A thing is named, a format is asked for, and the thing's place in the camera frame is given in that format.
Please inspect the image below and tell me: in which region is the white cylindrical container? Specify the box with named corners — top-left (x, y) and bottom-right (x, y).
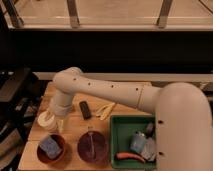
top-left (37, 111), bottom-right (57, 132)

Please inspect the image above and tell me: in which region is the black rectangular block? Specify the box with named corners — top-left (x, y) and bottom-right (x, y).
top-left (79, 101), bottom-right (91, 120)

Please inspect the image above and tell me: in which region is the clear plastic wrapper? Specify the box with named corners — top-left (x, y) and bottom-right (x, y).
top-left (141, 138), bottom-right (156, 162)

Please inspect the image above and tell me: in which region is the black side furniture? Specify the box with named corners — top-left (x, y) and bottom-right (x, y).
top-left (0, 68), bottom-right (42, 143)

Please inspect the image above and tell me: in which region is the purple bowl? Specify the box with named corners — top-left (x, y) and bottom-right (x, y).
top-left (77, 131), bottom-right (108, 163)

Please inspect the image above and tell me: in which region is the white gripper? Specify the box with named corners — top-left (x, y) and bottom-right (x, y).
top-left (49, 92), bottom-right (73, 133)

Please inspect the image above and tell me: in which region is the red bowl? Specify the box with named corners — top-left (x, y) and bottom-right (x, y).
top-left (37, 134), bottom-right (66, 165)

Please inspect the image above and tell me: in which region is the black handled tool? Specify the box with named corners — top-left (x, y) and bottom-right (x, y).
top-left (145, 123), bottom-right (155, 137)

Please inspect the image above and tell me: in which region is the orange carrot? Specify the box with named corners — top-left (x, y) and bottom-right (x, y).
top-left (115, 152), bottom-right (146, 163)

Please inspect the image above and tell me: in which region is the blue sponge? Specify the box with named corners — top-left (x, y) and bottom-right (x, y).
top-left (39, 136), bottom-right (62, 159)

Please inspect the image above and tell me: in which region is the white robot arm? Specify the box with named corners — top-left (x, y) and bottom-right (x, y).
top-left (50, 67), bottom-right (213, 171)

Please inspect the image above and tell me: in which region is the green plastic tray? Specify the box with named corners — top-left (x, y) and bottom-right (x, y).
top-left (110, 115), bottom-right (156, 170)

